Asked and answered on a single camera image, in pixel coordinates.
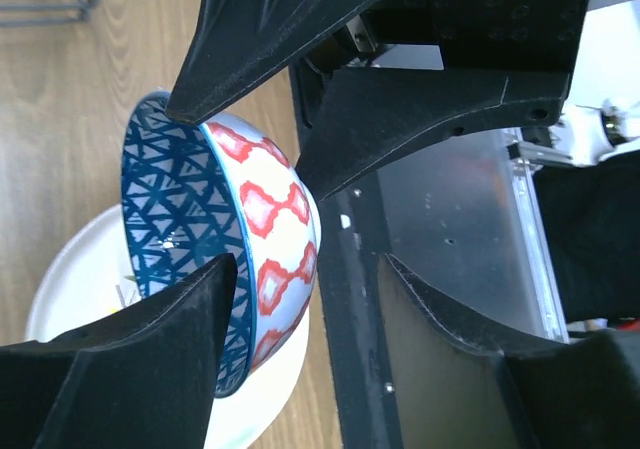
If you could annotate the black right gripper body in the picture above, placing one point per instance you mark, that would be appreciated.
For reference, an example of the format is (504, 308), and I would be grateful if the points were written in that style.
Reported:
(512, 35)

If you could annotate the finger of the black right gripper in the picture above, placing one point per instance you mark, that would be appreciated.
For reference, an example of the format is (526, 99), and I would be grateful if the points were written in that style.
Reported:
(371, 117)
(239, 44)

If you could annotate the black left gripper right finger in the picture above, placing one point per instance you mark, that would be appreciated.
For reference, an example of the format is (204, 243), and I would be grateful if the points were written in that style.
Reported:
(464, 380)

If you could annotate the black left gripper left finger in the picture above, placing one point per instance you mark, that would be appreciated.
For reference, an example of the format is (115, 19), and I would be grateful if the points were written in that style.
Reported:
(143, 377)

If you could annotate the cream plate with branch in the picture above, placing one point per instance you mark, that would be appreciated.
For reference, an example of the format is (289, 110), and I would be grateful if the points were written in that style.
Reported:
(86, 283)

